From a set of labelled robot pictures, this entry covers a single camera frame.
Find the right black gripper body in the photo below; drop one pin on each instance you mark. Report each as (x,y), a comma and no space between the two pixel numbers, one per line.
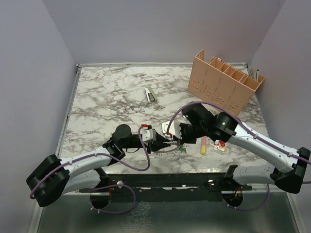
(189,133)

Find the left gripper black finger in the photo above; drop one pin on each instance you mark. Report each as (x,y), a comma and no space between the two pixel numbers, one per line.
(159,146)
(160,139)

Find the green key tag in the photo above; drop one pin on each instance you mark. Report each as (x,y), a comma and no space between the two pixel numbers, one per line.
(183,150)

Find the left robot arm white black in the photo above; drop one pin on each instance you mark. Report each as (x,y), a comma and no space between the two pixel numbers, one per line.
(54,176)

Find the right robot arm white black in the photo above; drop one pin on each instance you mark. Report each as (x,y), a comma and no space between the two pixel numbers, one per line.
(286,166)

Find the yellow pink marker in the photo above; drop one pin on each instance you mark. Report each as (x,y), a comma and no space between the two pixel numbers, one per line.
(203,145)

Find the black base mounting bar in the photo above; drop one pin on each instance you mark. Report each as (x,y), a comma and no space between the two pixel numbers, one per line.
(175,186)

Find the beige stapler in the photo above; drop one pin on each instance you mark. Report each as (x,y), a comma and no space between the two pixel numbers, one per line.
(150,95)

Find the peach compartment organizer box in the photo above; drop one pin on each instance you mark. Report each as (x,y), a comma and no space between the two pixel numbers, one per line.
(220,83)

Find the pens behind organizer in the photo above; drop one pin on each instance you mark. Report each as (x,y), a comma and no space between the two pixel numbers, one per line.
(253,73)

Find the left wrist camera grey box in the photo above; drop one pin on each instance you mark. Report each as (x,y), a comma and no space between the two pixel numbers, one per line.
(148,135)

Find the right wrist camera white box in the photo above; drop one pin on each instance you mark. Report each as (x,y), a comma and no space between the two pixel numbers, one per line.
(174,132)

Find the aluminium table frame rail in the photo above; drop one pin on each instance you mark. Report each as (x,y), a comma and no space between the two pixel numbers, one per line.
(68,111)

